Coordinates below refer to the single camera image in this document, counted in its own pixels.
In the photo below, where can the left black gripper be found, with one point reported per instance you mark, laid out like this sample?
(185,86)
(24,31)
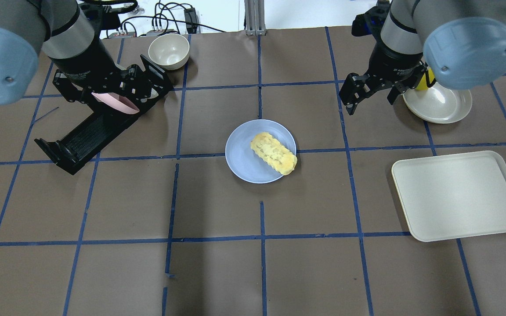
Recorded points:
(87,66)

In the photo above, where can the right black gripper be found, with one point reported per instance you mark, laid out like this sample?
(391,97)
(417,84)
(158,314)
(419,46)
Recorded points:
(392,66)

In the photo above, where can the yellow bread piece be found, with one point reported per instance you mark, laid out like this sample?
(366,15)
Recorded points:
(273,153)

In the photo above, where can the blue plate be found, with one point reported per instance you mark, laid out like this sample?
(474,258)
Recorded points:
(243,161)

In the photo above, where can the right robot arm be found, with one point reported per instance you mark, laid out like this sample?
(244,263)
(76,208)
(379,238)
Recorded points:
(463,42)

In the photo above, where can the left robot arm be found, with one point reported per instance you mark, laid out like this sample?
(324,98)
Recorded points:
(69,34)

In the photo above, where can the pink plate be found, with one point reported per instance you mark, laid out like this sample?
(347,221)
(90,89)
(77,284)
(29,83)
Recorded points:
(117,102)

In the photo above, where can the cream plate with lemon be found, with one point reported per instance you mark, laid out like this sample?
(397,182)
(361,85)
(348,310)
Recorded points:
(439,105)

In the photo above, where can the yellow lemon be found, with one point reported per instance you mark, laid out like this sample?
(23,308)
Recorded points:
(427,81)

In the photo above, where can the black dish rack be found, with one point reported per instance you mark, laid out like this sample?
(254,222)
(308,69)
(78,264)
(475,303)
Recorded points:
(92,135)

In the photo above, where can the cream bowl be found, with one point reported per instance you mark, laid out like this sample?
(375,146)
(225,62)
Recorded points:
(170,51)

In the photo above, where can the black power adapter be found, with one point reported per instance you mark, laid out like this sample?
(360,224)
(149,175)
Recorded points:
(191,21)

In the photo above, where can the white tray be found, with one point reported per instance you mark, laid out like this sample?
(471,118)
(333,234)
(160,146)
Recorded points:
(452,196)

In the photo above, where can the aluminium frame post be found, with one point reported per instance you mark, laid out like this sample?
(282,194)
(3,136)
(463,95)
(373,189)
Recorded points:
(254,18)

